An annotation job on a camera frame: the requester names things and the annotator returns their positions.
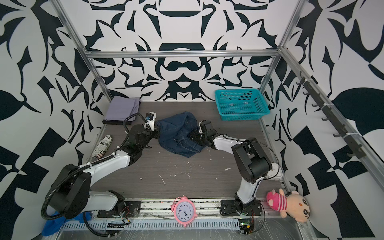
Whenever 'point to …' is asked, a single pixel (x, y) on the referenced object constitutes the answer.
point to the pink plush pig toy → (295, 206)
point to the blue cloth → (52, 227)
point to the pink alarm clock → (184, 211)
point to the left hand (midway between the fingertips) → (158, 118)
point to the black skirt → (116, 122)
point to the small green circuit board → (245, 221)
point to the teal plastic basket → (241, 104)
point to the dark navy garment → (173, 134)
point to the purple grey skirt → (121, 107)
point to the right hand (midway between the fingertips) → (190, 135)
